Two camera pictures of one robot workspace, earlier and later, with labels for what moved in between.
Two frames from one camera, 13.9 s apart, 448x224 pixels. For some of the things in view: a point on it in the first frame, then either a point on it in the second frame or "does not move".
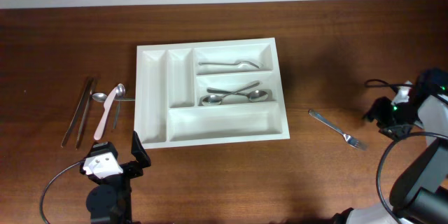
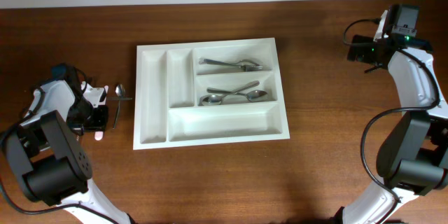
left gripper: [135, 169] to [101, 122]
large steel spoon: [216, 99] does not move
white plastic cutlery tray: [169, 111] does not move
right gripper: [377, 111] to [362, 54]
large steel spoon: [256, 95] does not move
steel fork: [348, 138] to [243, 67]
